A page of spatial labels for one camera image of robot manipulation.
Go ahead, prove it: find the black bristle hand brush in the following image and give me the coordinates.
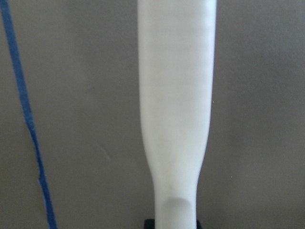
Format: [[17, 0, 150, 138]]
[[138, 0, 217, 229]]

